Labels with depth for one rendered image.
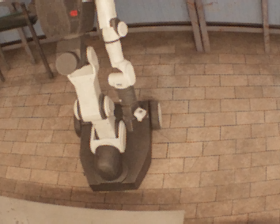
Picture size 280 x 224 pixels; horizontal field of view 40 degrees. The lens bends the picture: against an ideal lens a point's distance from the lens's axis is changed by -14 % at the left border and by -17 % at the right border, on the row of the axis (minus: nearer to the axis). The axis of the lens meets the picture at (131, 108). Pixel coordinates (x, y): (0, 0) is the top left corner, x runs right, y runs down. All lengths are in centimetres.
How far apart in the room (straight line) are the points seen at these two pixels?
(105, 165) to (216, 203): 75
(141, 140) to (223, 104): 69
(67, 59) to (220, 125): 135
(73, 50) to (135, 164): 94
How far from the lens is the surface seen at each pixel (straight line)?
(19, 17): 341
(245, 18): 331
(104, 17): 205
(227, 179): 273
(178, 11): 328
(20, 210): 193
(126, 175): 264
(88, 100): 234
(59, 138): 319
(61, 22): 206
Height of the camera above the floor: 239
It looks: 49 degrees down
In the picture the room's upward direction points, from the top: 18 degrees counter-clockwise
